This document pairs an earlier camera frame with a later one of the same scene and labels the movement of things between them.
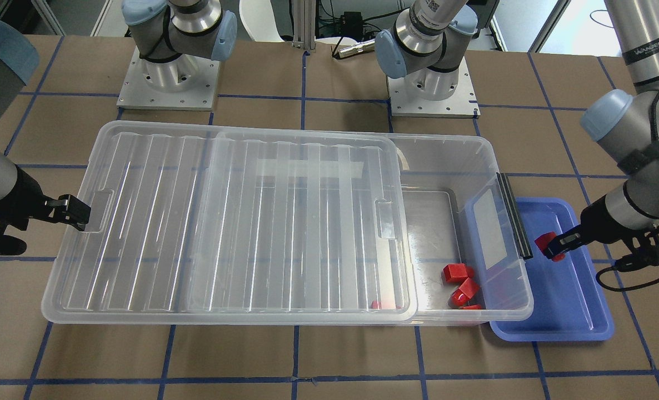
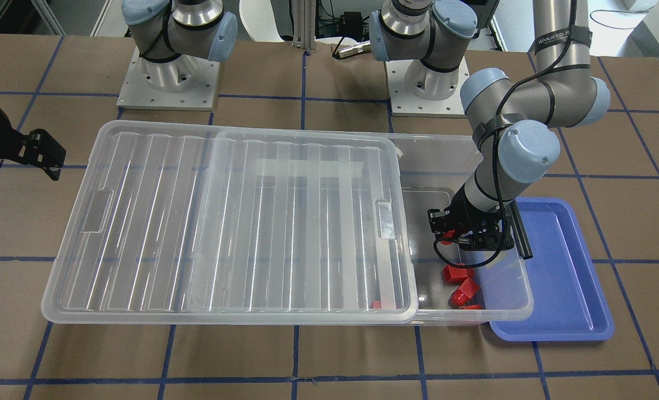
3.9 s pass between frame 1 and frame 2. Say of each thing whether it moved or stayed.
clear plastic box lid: stayed
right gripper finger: moved
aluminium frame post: stayed
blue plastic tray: stayed
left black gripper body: moved
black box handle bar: stayed
